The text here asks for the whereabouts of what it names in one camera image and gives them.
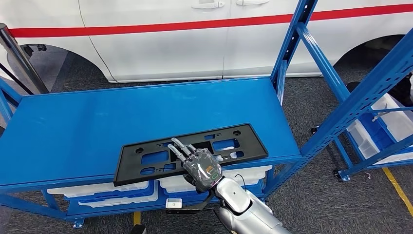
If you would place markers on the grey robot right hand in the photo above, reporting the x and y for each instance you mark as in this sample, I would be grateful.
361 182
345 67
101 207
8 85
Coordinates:
203 169

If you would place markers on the black plastic plate part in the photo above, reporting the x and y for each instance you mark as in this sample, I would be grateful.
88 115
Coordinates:
129 168

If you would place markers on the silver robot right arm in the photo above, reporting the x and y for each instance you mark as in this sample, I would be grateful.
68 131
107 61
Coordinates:
245 210

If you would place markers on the blue metal shelf rack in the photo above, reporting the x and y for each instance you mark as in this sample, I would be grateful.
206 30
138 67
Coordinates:
80 129

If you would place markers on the blue wheeled shelf rack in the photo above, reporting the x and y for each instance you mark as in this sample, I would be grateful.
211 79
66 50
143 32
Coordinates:
371 160

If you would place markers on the white car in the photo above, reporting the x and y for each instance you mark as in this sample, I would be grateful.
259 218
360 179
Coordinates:
161 51

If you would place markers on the small white floor scrap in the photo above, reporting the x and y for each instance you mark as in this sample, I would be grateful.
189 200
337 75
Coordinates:
367 175

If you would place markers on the black item in bin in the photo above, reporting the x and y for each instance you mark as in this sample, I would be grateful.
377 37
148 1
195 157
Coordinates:
403 92

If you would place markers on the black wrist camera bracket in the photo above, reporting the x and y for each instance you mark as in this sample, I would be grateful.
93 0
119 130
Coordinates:
197 208

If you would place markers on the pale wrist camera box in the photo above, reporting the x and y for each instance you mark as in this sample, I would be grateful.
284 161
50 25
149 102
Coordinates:
173 203

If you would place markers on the chrome stanchion post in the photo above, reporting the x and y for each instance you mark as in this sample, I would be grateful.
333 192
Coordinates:
22 61

